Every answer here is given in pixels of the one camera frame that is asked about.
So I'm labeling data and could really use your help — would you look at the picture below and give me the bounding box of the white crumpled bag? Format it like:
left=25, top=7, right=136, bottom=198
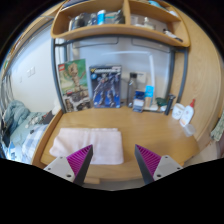
left=51, top=105, right=63, bottom=116

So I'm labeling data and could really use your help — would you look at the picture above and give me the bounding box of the white desk lamp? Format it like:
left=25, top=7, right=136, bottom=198
left=108, top=49, right=168, bottom=113

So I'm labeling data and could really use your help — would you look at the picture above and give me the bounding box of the white bottle with red cap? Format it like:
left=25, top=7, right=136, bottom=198
left=179, top=98, right=197, bottom=128

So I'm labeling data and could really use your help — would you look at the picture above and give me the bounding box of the blue robot model kit box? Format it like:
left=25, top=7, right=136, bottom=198
left=88, top=64, right=123, bottom=109

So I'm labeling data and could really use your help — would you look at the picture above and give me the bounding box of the pale pink towel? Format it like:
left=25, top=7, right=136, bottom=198
left=49, top=127, right=125, bottom=166

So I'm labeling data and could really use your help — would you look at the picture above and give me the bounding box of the green patterned cloth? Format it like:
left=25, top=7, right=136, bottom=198
left=209, top=113, right=224, bottom=143

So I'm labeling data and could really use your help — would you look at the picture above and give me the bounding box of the clear plastic container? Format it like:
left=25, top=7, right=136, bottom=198
left=182, top=123, right=197, bottom=138

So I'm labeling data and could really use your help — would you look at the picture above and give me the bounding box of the small dark blue box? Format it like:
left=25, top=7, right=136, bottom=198
left=132, top=90, right=146, bottom=113

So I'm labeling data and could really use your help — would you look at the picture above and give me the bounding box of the green tree figure toy box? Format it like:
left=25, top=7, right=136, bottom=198
left=57, top=58, right=93, bottom=113

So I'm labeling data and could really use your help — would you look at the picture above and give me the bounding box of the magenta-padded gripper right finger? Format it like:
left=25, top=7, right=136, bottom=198
left=134, top=143, right=184, bottom=186

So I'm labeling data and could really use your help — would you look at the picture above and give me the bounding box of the dark green round object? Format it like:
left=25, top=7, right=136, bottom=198
left=155, top=96, right=169, bottom=108

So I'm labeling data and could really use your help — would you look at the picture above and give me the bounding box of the white wall switch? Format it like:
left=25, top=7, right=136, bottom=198
left=26, top=66, right=36, bottom=78

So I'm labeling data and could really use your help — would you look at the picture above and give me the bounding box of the grey metal desk frame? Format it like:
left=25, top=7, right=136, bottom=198
left=50, top=37, right=189, bottom=113

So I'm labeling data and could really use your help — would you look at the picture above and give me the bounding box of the light blue and orange carton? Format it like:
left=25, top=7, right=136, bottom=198
left=144, top=85, right=155, bottom=109

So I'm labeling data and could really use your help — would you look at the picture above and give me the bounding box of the white wall outlet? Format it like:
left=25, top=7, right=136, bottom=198
left=134, top=70, right=148, bottom=84

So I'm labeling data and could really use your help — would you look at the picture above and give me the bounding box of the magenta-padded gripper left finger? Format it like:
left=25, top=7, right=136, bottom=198
left=43, top=143, right=94, bottom=187

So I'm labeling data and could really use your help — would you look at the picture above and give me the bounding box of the bed with blue bedding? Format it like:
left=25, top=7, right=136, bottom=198
left=0, top=99, right=56, bottom=164

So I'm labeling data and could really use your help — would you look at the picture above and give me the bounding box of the black electric shaver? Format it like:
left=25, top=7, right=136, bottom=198
left=163, top=93, right=177, bottom=116

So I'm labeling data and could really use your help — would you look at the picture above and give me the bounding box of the white mug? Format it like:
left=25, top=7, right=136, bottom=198
left=171, top=103, right=186, bottom=121

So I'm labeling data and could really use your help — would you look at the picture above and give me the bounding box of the dark transparent water bottle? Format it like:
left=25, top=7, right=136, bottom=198
left=127, top=72, right=138, bottom=108

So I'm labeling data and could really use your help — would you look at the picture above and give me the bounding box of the wooden shelf unit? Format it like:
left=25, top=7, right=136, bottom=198
left=50, top=0, right=191, bottom=48

